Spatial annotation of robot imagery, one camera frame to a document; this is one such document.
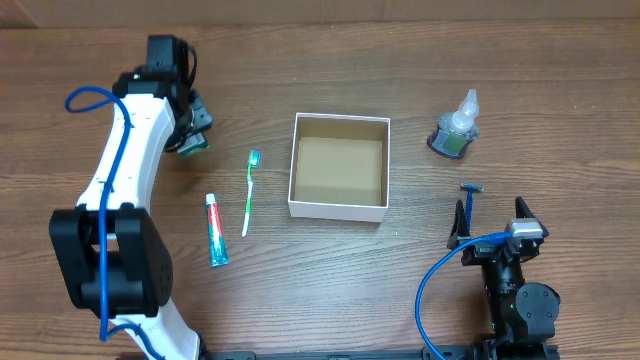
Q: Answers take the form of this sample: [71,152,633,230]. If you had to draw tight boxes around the green white soap packet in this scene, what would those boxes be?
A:
[177,133,209,157]

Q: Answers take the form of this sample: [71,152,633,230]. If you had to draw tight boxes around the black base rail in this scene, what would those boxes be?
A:
[200,345,561,360]

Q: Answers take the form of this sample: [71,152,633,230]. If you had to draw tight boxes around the white cardboard box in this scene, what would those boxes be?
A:
[287,113,391,223]

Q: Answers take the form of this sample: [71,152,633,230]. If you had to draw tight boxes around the blue disposable razor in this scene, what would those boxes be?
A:
[461,181,485,228]

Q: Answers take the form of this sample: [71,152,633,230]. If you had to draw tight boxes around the purple hand soap pump bottle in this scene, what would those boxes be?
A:
[427,89,480,159]

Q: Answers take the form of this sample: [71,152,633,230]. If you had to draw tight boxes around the green white toothbrush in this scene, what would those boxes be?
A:
[241,149,261,237]

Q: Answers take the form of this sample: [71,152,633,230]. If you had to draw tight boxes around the blue cable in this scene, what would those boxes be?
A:
[414,231,513,360]
[64,86,166,360]

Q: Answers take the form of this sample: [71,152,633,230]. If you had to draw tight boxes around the left blue cable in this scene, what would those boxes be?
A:
[64,86,166,360]

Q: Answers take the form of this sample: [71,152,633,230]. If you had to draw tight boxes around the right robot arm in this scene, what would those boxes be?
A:
[461,197,561,360]

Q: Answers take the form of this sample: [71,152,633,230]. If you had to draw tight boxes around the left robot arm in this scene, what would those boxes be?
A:
[49,35,212,359]

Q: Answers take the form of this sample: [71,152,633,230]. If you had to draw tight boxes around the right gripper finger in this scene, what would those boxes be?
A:
[515,196,549,238]
[447,200,471,250]

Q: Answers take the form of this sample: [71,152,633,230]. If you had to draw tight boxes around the right blue cable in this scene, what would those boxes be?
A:
[414,231,513,360]

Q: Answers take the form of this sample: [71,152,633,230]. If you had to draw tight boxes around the red green toothpaste tube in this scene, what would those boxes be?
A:
[205,193,229,267]

